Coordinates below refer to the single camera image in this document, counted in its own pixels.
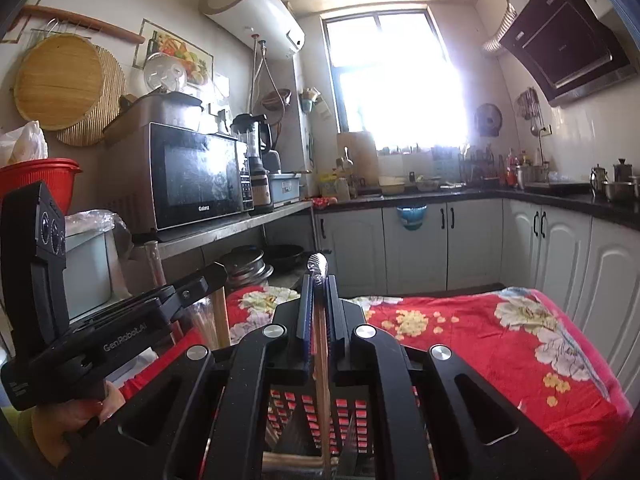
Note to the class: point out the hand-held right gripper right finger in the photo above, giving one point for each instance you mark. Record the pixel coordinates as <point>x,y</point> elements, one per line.
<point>331,330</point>

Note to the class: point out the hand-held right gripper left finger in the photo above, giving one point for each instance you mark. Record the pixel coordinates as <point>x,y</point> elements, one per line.
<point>303,330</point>

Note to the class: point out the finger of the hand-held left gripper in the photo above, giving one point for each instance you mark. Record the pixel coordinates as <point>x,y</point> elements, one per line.
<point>195,287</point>

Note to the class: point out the brown chopstick with metal end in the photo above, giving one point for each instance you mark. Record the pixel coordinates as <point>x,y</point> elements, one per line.
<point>316,265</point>

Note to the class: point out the black perforated utensil basket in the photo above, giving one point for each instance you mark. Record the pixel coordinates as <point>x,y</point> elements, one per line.
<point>345,440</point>

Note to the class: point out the person's left hand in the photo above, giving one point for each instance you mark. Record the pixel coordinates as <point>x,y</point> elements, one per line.
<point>65,420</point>

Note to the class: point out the stacked steel pans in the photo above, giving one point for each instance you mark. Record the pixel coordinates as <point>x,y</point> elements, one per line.
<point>247,265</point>

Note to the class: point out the steel shelf table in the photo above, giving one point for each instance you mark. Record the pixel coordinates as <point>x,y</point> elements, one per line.
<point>235,225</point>

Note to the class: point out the clear plastic bag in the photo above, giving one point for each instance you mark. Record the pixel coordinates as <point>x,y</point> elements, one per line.
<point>107,230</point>

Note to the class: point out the black wok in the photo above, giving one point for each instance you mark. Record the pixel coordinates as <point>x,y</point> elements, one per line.
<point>285,255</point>

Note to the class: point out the red plastic basin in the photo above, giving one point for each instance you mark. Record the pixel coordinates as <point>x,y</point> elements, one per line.
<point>30,177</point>

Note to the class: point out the black microwave oven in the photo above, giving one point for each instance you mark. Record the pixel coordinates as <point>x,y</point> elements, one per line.
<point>195,175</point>

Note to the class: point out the white plastic bag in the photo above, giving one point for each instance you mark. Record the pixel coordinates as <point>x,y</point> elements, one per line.
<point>22,142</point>

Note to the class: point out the white rectangular container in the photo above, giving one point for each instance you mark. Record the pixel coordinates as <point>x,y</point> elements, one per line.
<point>285,187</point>

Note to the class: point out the black blender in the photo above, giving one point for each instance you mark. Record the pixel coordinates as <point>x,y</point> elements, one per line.
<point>252,160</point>

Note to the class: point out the blue hanging bag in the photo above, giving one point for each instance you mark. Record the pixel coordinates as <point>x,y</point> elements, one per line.
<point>412,216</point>

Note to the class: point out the red floral tablecloth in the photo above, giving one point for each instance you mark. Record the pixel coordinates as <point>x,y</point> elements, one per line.
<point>475,340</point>

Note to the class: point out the cream bowl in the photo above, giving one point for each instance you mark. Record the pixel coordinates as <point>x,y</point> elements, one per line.
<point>392,186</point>

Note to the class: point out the yellow-green clothing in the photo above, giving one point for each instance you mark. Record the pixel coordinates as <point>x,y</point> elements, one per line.
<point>22,430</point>

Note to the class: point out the white kitchen base cabinets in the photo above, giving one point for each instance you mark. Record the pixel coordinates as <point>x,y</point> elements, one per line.
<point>470,245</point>

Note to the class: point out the steel cooker with dark lid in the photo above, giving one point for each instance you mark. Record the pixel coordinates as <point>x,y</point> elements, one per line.
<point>170,112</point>

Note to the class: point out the pale cutting board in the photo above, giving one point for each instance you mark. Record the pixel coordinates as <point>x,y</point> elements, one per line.
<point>360,152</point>

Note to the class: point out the round straw mat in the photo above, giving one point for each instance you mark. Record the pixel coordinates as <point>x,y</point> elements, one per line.
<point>114,92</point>

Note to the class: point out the round bamboo tray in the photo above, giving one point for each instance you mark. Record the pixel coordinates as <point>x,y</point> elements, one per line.
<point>60,80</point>

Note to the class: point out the brown hanging bowl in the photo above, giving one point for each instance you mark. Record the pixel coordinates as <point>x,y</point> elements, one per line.
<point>275,100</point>

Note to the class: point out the glass pot lid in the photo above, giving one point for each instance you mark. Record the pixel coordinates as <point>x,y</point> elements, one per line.
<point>165,74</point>

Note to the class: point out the row of condiment bottles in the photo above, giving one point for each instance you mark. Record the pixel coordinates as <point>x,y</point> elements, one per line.
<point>500,170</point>

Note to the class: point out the wooden rolling pin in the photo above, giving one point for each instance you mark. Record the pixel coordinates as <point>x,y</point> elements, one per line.
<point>100,26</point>

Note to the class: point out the kitchen window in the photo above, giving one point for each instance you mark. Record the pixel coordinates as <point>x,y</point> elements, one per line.
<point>390,75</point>

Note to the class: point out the white water heater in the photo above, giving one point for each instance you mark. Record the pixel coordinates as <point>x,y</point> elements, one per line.
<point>260,10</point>

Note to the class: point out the small hanging utensil set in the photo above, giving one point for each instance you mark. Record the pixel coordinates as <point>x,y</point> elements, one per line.
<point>531,110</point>

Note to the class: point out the steel kettle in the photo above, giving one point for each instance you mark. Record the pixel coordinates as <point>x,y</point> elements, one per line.
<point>598,178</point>

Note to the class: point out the steel bowl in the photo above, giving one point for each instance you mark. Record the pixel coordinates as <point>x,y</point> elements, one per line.
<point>620,191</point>

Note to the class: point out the steel mug pot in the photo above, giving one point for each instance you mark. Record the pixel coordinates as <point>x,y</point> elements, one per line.
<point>622,170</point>

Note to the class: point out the black range hood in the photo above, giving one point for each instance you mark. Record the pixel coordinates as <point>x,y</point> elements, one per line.
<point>565,45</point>

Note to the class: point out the fruit wall poster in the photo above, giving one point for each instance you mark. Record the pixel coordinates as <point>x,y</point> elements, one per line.
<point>197,57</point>

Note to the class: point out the round wall exhaust fan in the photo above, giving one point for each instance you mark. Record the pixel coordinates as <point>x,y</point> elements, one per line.
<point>487,120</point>

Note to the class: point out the silver exhaust duct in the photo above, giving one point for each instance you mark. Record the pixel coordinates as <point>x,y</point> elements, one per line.
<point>500,30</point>

